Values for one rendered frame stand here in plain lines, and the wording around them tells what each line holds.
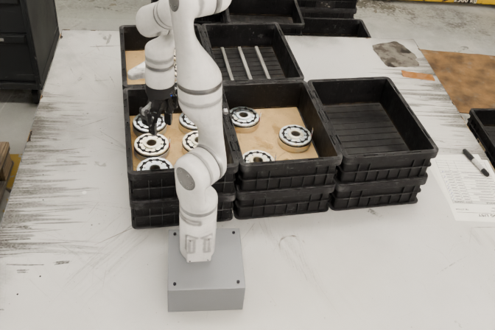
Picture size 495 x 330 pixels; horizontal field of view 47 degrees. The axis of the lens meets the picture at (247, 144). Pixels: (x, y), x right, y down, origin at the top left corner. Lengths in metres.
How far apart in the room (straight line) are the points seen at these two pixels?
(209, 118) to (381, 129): 0.89
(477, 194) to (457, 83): 2.01
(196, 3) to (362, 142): 0.97
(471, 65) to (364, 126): 2.36
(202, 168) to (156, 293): 0.43
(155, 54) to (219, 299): 0.62
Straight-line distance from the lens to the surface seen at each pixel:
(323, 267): 1.63
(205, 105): 1.14
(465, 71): 4.12
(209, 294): 1.44
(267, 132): 1.81
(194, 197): 1.28
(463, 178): 2.05
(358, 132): 1.89
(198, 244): 1.42
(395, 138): 1.90
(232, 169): 1.53
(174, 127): 1.80
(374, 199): 1.80
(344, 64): 2.48
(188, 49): 1.07
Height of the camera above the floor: 1.96
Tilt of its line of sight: 40 degrees down
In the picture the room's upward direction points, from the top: 6 degrees clockwise
